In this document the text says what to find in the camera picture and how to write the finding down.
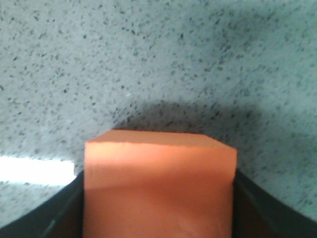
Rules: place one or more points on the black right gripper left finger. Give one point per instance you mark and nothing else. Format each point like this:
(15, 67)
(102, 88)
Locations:
(61, 216)

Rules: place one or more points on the orange foam block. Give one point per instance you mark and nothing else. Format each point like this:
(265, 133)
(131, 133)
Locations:
(146, 184)

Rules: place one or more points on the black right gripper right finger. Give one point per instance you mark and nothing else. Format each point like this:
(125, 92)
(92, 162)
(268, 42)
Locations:
(257, 214)

